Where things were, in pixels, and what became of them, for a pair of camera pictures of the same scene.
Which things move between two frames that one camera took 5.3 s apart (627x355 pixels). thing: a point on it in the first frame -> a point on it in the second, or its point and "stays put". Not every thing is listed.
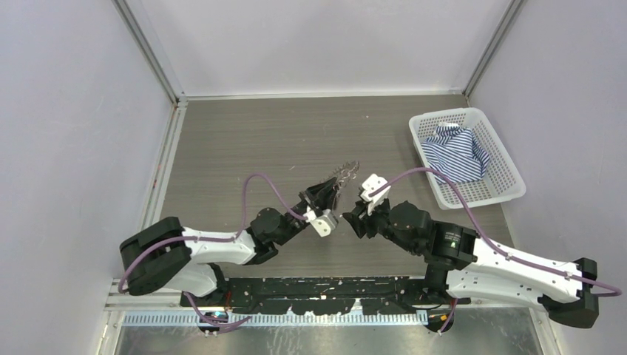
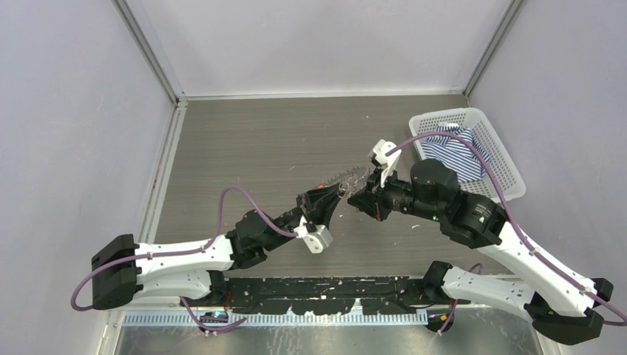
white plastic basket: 501,180 stays put
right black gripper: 360,221 -> 372,197
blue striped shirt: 453,151 stays put
